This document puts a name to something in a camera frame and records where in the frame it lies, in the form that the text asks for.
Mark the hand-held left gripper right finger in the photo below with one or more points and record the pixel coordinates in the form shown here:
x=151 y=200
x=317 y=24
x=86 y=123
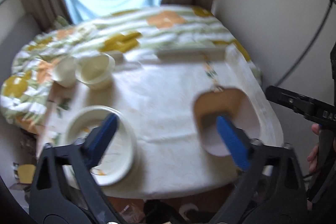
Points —
x=232 y=140

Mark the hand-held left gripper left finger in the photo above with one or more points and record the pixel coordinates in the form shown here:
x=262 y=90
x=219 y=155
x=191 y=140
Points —
x=105 y=132

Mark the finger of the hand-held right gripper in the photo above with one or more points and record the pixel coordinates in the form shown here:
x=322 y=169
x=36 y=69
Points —
x=333 y=61
x=288 y=100

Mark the pink square bowl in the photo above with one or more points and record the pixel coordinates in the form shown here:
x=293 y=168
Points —
x=210 y=108

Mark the cream round bowl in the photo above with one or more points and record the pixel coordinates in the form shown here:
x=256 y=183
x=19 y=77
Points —
x=95 y=70

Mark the white round bowl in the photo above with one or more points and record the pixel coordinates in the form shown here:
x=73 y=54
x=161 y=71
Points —
x=65 y=71

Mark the person's right hand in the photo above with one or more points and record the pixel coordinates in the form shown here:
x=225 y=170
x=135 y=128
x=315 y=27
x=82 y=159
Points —
x=313 y=158

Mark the white tablecloth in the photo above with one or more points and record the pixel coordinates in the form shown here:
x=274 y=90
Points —
x=162 y=108

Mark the yellow container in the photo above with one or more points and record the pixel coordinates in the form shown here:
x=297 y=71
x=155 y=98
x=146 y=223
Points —
x=25 y=173

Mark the long white tray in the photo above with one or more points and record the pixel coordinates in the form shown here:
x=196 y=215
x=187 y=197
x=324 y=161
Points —
x=191 y=54

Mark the floral striped blanket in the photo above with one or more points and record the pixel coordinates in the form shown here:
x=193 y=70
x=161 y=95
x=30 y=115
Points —
x=157 y=27

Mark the green patterned pillow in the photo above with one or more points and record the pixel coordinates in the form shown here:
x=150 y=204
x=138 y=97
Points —
x=61 y=22

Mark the grey padded headboard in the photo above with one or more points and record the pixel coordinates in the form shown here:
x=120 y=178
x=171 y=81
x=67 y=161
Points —
x=15 y=35

